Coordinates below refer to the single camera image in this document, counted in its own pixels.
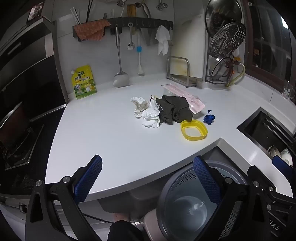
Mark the steel cutting board rack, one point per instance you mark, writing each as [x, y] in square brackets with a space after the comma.
[187, 74]

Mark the crumpled white tissue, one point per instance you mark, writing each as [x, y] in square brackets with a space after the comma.
[150, 117]

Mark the gas stove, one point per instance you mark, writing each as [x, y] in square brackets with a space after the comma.
[20, 143]

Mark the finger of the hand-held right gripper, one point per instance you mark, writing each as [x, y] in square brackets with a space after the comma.
[282, 165]

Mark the small blue plastic piece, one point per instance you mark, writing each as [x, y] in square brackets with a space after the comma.
[208, 118]

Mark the white chopsticks bundle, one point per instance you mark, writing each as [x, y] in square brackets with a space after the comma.
[75, 16]

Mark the steel knife blade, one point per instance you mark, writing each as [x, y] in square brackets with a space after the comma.
[148, 36]

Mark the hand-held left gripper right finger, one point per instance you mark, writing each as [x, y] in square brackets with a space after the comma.
[205, 178]

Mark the dark kitchen sink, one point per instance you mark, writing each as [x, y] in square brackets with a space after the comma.
[259, 129]

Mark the steel spoon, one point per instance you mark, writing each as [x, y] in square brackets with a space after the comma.
[130, 46]

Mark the pink packet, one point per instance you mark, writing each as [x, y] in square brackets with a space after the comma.
[194, 103]

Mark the grey perforated trash bin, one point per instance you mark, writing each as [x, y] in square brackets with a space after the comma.
[175, 185]

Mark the black range hood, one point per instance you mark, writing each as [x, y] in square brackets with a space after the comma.
[23, 58]

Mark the orange dishcloth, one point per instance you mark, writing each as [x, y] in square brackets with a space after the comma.
[90, 30]

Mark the steel spatula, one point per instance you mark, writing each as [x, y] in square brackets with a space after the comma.
[120, 80]

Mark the white bottle brush blue band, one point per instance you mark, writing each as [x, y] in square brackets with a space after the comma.
[139, 49]

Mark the yellow seasoning pouch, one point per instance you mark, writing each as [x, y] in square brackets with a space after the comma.
[83, 83]

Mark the person's dark pants leg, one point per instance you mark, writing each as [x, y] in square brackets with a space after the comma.
[124, 231]

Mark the dark window frame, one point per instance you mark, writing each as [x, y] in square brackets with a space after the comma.
[266, 34]

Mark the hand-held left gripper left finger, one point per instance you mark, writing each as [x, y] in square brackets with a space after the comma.
[89, 178]

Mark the white hanging cloth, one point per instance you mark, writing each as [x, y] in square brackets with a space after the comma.
[163, 39]

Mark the dark grey cloth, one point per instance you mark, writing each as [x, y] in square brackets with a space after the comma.
[171, 109]

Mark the brown gas valve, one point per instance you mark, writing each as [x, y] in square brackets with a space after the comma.
[233, 63]

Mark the white cutting board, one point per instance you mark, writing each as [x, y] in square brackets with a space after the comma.
[187, 41]

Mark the black wall utensil rack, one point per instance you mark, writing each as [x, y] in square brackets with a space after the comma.
[143, 23]

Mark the dark printed box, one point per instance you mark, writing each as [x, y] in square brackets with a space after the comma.
[35, 11]

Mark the perforated steel steamer plate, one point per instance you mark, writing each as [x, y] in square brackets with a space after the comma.
[226, 39]

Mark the crumpled white paper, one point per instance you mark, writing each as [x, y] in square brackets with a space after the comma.
[138, 104]

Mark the yellow plastic lid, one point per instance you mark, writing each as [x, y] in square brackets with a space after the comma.
[182, 128]

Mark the white dishes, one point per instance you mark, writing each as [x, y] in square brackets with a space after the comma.
[288, 158]

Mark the printed glass mug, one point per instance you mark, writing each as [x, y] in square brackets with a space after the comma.
[289, 91]

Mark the beige plastic container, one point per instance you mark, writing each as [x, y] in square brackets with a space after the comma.
[150, 224]

